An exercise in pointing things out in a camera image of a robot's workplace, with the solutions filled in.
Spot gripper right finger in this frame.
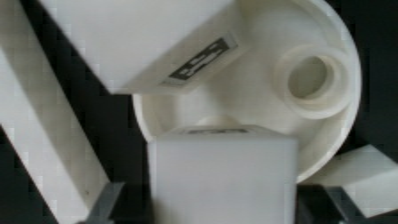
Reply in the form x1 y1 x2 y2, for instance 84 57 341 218
295 184 371 224

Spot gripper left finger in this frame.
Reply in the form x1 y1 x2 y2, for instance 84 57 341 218
78 182 126 224

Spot white stool leg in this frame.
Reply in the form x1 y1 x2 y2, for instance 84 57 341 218
37 0 249 94
148 126 299 224

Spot white round stool seat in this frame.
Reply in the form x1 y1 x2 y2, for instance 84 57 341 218
133 0 361 180

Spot white front fence bar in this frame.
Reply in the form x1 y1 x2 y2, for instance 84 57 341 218
306 145 398 218

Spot white fence bar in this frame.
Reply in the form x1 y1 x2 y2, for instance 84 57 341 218
306 145 398 218
0 0 109 224

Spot white right fence bar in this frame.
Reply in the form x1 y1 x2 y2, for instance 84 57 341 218
0 0 109 224

